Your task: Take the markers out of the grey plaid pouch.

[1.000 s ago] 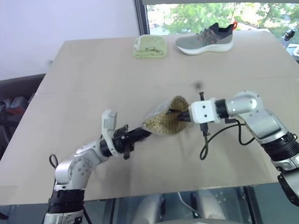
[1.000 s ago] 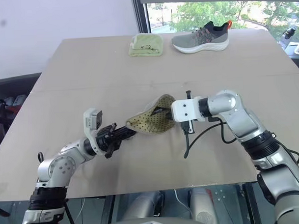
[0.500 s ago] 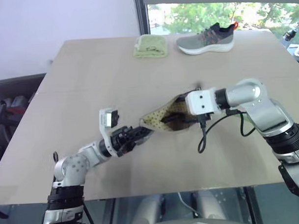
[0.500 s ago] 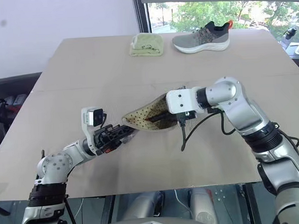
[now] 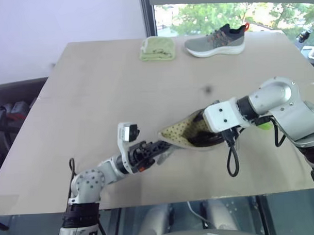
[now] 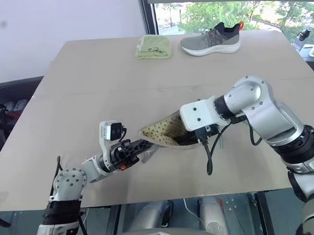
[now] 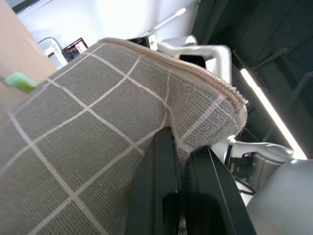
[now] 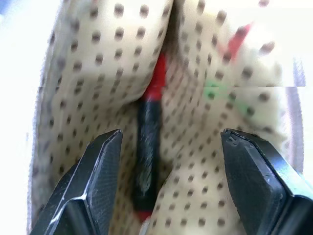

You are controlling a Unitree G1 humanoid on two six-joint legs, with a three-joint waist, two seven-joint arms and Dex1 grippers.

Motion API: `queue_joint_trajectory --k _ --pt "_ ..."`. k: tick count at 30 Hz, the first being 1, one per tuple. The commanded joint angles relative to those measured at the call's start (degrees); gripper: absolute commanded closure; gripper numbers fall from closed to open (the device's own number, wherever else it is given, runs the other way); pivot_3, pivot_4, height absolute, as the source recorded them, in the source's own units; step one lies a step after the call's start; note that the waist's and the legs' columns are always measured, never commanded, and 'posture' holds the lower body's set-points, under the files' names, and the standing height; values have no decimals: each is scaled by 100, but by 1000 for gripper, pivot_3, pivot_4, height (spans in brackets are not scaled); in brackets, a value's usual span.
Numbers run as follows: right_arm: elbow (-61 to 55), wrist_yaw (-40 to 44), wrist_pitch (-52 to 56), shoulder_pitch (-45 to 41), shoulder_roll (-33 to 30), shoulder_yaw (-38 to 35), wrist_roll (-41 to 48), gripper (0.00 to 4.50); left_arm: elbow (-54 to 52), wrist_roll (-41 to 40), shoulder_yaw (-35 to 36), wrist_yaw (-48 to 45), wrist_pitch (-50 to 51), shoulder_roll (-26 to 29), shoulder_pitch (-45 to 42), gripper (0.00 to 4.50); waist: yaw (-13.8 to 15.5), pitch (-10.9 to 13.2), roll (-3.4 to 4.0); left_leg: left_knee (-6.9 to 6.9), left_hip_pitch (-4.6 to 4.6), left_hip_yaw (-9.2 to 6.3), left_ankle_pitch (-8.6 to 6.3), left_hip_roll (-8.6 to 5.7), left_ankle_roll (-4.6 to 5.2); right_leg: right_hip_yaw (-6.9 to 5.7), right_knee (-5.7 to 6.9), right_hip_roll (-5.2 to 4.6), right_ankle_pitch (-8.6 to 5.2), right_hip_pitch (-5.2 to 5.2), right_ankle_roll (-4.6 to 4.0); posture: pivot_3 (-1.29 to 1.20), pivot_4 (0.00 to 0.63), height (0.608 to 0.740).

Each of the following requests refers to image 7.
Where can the white light bar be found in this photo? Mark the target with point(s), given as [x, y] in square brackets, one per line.
[168, 20]

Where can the white metal frame chair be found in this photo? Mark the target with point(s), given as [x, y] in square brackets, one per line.
[52, 50]

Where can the long white light strip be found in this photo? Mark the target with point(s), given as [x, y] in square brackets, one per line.
[271, 110]

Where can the folded green towel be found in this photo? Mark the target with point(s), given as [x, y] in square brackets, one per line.
[20, 82]

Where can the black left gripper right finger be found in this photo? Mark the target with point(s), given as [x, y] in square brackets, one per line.
[215, 195]

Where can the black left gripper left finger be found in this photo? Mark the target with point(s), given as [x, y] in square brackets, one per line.
[151, 181]

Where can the grey rounded robot torso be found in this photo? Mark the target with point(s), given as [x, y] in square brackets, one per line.
[286, 200]

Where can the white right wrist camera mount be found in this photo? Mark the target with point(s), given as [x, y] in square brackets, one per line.
[210, 52]

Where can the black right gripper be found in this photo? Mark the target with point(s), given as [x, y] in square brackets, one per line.
[193, 61]

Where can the grey plaid zipper pouch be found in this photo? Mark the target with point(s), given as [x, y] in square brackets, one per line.
[80, 137]

